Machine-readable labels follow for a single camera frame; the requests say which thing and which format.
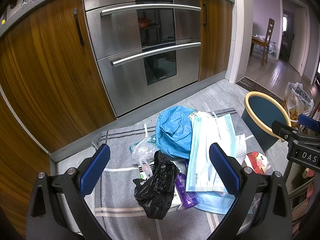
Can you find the stainless steel built-in oven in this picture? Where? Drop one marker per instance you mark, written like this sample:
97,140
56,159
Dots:
145,49

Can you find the white medicine box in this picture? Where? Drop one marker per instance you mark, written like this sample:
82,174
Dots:
144,176

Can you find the grey plaid floor mat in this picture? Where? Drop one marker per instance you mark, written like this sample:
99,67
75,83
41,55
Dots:
116,208

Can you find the left wooden cabinet door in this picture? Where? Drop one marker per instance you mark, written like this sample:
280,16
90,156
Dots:
50,76

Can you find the right wooden cabinet door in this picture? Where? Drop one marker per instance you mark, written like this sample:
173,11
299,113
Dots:
216,32

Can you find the purple tube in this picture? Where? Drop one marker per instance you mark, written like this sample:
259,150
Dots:
188,199

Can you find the wooden dining chair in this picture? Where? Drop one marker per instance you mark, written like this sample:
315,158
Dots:
268,36

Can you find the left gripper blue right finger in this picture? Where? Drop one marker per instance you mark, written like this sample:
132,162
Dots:
226,172

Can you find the clear plastic bag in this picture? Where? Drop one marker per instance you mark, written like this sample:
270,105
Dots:
142,154

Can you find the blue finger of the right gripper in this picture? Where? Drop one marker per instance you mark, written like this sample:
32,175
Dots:
309,123

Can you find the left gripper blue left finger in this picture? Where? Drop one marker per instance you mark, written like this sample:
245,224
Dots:
91,169

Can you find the white paper towel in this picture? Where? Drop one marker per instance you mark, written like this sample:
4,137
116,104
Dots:
241,148

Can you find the red white snack wrapper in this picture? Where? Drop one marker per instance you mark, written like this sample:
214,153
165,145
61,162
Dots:
257,162

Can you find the bin with clear plastic liner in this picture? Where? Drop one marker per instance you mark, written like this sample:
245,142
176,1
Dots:
297,102

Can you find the blue plastic bag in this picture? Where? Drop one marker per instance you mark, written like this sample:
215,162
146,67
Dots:
174,132

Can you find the teal bin with yellow rim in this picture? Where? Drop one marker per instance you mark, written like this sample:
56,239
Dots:
260,112

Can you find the wooden cabinet door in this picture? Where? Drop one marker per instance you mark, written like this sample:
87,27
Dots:
216,32
50,76

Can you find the large water bottle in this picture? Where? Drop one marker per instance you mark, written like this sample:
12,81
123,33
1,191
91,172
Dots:
272,50

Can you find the black plastic bag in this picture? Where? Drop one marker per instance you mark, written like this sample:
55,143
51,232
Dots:
156,194

